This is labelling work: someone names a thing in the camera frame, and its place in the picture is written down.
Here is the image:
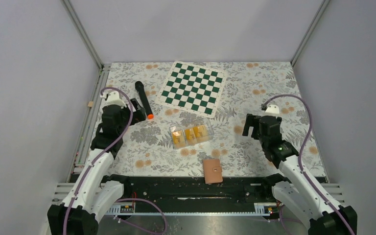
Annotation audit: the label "clear acrylic card box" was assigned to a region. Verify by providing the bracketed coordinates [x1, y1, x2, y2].
[169, 118, 214, 149]

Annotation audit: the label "tan leather card holder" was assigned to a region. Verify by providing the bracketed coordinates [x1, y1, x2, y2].
[203, 159, 223, 184]

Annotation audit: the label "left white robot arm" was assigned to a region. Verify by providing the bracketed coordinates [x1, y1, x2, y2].
[47, 98, 146, 235]

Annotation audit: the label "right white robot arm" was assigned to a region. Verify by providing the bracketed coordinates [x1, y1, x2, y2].
[242, 114, 357, 235]

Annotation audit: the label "yellow credit cards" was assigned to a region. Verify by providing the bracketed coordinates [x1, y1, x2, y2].
[170, 125, 212, 148]

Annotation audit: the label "black marker orange cap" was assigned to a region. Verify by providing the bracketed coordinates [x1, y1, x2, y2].
[135, 81, 154, 119]

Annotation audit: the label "floral patterned table mat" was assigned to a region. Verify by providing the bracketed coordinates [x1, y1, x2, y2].
[107, 62, 326, 177]

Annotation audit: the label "green white checkerboard mat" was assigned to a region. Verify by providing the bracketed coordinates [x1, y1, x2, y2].
[155, 61, 228, 118]

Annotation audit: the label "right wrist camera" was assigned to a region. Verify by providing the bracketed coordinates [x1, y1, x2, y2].
[264, 104, 280, 116]

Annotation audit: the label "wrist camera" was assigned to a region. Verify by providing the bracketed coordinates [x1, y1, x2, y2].
[264, 104, 280, 116]
[105, 91, 126, 108]

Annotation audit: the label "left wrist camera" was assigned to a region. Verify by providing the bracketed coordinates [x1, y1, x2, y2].
[105, 91, 126, 108]

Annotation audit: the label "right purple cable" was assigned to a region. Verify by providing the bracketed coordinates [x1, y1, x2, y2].
[261, 94, 355, 235]

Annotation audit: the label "purple cable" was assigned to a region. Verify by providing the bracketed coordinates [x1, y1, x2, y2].
[62, 87, 168, 235]
[261, 94, 355, 235]

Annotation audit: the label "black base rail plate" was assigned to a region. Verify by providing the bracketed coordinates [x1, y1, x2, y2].
[100, 176, 292, 215]

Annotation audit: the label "aluminium frame post right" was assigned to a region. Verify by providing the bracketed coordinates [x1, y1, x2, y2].
[290, 0, 331, 67]

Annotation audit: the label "aluminium frame post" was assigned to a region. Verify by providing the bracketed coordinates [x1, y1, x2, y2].
[290, 0, 331, 67]
[61, 0, 104, 70]

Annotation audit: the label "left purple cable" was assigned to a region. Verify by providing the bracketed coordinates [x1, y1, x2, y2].
[62, 87, 168, 235]

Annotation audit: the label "aluminium frame post left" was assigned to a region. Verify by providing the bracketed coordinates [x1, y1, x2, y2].
[61, 0, 104, 70]

